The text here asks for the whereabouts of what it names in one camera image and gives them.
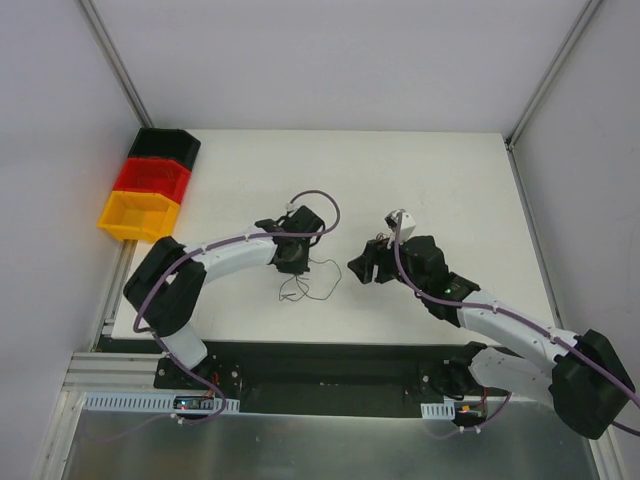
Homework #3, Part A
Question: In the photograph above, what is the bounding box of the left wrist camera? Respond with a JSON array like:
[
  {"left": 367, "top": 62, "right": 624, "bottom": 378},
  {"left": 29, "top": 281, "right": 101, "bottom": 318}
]
[{"left": 278, "top": 205, "right": 325, "bottom": 234}]

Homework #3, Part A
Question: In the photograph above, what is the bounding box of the red storage bin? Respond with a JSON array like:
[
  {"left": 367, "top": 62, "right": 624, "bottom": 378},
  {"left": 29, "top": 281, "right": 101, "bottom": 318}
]
[{"left": 113, "top": 157, "right": 191, "bottom": 204}]

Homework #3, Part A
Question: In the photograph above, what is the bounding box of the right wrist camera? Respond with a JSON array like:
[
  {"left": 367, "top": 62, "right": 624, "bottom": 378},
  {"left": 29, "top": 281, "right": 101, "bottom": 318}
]
[{"left": 384, "top": 209, "right": 416, "bottom": 244}]

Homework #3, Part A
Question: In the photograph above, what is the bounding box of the black storage bin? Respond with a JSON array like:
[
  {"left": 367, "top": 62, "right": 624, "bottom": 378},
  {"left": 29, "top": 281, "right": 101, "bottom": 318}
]
[{"left": 127, "top": 128, "right": 201, "bottom": 171}]

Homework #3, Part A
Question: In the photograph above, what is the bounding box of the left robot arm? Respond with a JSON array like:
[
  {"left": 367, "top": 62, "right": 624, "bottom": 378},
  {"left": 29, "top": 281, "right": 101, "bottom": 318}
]
[{"left": 123, "top": 206, "right": 325, "bottom": 389}]

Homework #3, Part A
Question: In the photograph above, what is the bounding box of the right white cable duct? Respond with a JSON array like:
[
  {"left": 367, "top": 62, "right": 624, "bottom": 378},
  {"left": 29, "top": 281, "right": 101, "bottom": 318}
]
[{"left": 420, "top": 400, "right": 456, "bottom": 421}]

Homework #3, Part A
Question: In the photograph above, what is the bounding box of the yellow storage bin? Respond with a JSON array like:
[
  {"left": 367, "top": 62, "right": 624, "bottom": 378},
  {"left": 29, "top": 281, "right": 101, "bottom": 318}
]
[{"left": 97, "top": 190, "right": 180, "bottom": 243}]

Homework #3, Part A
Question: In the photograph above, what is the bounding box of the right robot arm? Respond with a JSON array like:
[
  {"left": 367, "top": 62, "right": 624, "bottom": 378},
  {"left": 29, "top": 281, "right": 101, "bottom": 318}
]
[{"left": 347, "top": 236, "right": 639, "bottom": 439}]

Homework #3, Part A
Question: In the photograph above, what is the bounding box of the right aluminium frame post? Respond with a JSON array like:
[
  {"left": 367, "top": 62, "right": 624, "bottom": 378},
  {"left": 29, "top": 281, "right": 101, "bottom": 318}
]
[{"left": 505, "top": 0, "right": 606, "bottom": 151}]

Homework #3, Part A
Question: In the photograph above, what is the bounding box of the left aluminium frame post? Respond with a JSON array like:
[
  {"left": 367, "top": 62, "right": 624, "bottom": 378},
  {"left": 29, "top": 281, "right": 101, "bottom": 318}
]
[{"left": 75, "top": 0, "right": 154, "bottom": 128}]

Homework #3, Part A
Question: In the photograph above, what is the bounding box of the white cable duct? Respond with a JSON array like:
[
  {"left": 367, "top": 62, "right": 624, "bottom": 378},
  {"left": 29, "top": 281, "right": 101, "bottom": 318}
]
[
  {"left": 84, "top": 392, "right": 240, "bottom": 415},
  {"left": 420, "top": 400, "right": 456, "bottom": 421}
]

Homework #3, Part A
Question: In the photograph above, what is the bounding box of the aluminium frame post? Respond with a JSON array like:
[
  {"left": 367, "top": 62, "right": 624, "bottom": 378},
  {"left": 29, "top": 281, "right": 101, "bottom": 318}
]
[
  {"left": 75, "top": 0, "right": 154, "bottom": 128},
  {"left": 505, "top": 0, "right": 606, "bottom": 151}
]

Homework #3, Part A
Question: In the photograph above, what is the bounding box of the left white cable duct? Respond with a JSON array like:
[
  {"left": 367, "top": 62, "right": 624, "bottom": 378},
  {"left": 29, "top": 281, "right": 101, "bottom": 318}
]
[{"left": 84, "top": 392, "right": 240, "bottom": 415}]

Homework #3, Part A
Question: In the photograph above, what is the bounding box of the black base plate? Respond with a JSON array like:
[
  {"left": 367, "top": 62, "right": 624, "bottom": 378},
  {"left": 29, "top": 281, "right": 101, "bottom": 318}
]
[{"left": 152, "top": 339, "right": 519, "bottom": 417}]

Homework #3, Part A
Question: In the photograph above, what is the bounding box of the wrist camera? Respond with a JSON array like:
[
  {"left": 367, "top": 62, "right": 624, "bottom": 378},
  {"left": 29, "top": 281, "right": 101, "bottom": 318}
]
[
  {"left": 384, "top": 209, "right": 416, "bottom": 244},
  {"left": 278, "top": 205, "right": 325, "bottom": 234}
]

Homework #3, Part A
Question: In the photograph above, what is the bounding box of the black wire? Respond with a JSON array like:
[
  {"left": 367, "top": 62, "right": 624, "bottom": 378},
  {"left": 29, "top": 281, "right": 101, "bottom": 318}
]
[{"left": 278, "top": 257, "right": 344, "bottom": 303}]

